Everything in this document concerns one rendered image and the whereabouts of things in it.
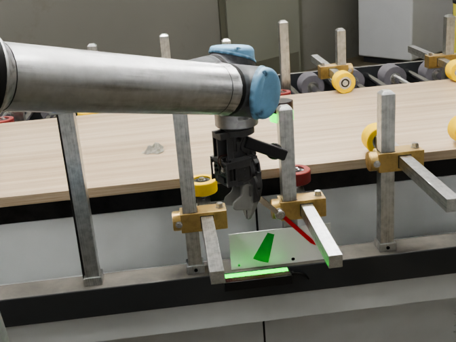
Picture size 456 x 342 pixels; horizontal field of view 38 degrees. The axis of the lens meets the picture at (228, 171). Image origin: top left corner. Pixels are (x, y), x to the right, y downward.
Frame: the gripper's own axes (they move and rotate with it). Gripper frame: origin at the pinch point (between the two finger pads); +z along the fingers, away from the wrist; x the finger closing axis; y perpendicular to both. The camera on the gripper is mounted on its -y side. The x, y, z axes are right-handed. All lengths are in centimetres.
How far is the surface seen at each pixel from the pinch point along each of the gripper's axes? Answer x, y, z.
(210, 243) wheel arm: -5.4, 7.7, 7.4
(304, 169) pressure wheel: -19.2, -28.8, 1.9
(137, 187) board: -42.0, 9.6, 4.3
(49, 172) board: -67, 26, 3
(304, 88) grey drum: -130, -111, 11
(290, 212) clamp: -10.8, -18.1, 8.4
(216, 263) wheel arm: 3.6, 11.2, 7.4
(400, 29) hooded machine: -405, -440, 47
